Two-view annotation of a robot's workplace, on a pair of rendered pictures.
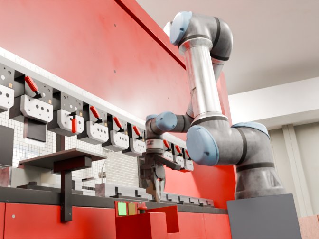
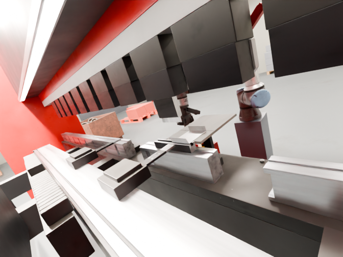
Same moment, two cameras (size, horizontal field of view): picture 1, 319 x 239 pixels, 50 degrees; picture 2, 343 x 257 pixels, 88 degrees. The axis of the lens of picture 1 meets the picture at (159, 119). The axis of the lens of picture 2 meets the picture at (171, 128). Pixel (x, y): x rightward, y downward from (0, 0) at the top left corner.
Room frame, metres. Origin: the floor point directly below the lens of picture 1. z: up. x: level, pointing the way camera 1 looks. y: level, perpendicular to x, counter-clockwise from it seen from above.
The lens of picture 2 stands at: (1.05, 1.05, 1.24)
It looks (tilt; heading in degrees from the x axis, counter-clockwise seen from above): 16 degrees down; 296
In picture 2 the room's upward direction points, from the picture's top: 18 degrees counter-clockwise
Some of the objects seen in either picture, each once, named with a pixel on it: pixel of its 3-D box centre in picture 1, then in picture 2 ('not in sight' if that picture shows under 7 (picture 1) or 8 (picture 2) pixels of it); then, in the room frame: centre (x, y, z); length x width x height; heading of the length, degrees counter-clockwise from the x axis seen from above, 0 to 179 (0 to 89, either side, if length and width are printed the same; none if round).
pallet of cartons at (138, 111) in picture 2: not in sight; (137, 112); (5.09, -4.74, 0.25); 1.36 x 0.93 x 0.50; 162
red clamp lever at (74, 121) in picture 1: (73, 122); not in sight; (1.42, 0.38, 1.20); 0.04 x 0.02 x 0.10; 65
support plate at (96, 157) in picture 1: (63, 160); (202, 126); (1.25, 0.37, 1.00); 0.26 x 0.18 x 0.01; 65
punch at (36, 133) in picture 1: (34, 133); (167, 109); (1.31, 0.50, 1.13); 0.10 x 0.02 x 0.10; 155
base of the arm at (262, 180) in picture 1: (257, 182); (248, 110); (1.06, -0.28, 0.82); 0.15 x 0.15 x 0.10
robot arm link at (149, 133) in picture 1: (154, 128); (179, 89); (1.41, 0.02, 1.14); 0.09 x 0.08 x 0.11; 24
